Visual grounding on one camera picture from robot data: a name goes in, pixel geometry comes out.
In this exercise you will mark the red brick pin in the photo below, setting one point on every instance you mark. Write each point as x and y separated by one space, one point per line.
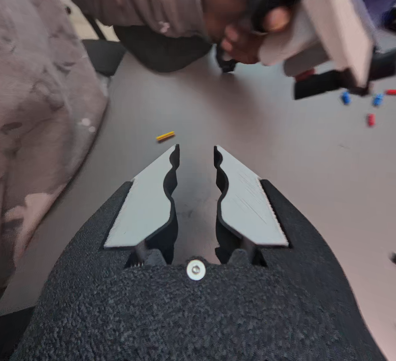
391 92
370 120

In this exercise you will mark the grey desk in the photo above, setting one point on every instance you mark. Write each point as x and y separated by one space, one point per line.
263 135

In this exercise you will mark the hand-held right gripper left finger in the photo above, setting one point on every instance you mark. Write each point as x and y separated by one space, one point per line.
145 209

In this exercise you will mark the person's grey sweatshirt torso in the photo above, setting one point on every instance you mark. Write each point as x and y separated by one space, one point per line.
37 89

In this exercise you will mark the blue brick pin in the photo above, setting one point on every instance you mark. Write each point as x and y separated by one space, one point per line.
378 99
346 97

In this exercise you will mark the yellow brick axle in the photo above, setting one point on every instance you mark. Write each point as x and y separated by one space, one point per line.
165 136

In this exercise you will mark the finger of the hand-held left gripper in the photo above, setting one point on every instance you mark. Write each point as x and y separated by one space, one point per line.
340 27
383 64

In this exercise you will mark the person's left hand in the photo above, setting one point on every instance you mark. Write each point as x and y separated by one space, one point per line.
229 2

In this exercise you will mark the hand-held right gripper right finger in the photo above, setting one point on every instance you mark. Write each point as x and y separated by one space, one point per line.
250 209

